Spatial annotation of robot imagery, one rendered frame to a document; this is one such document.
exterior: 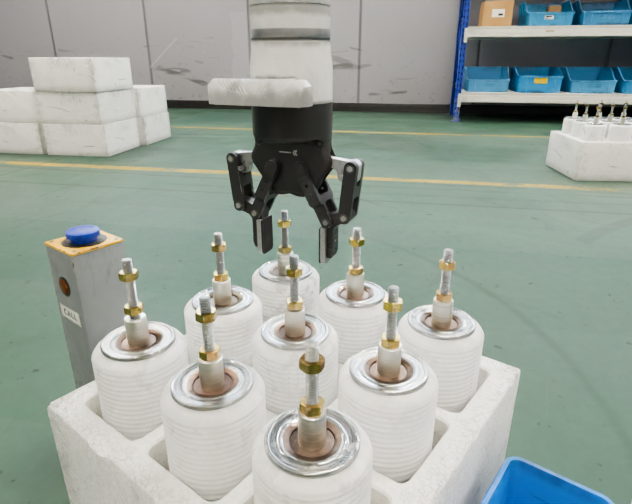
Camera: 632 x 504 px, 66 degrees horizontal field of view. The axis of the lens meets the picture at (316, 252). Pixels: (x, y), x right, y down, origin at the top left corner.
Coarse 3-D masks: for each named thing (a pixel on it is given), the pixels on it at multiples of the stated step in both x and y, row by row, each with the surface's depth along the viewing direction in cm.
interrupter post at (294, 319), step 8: (288, 312) 52; (296, 312) 52; (304, 312) 53; (288, 320) 53; (296, 320) 52; (304, 320) 53; (288, 328) 53; (296, 328) 53; (304, 328) 54; (296, 336) 53
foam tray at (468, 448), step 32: (480, 384) 61; (512, 384) 58; (64, 416) 52; (96, 416) 52; (448, 416) 52; (480, 416) 52; (64, 448) 54; (96, 448) 48; (128, 448) 47; (160, 448) 49; (448, 448) 47; (480, 448) 52; (96, 480) 50; (128, 480) 45; (160, 480) 44; (384, 480) 44; (416, 480) 44; (448, 480) 44; (480, 480) 55
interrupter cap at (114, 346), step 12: (156, 324) 55; (108, 336) 52; (120, 336) 53; (156, 336) 53; (168, 336) 53; (108, 348) 50; (120, 348) 51; (132, 348) 51; (144, 348) 51; (156, 348) 50; (168, 348) 51; (120, 360) 49; (132, 360) 49
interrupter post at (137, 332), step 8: (128, 320) 50; (136, 320) 50; (144, 320) 51; (128, 328) 50; (136, 328) 50; (144, 328) 51; (128, 336) 51; (136, 336) 51; (144, 336) 51; (128, 344) 52; (136, 344) 51; (144, 344) 52
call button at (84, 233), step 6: (72, 228) 62; (78, 228) 62; (84, 228) 62; (90, 228) 62; (96, 228) 63; (66, 234) 61; (72, 234) 61; (78, 234) 61; (84, 234) 61; (90, 234) 61; (96, 234) 62; (72, 240) 61; (78, 240) 61; (84, 240) 61; (90, 240) 62
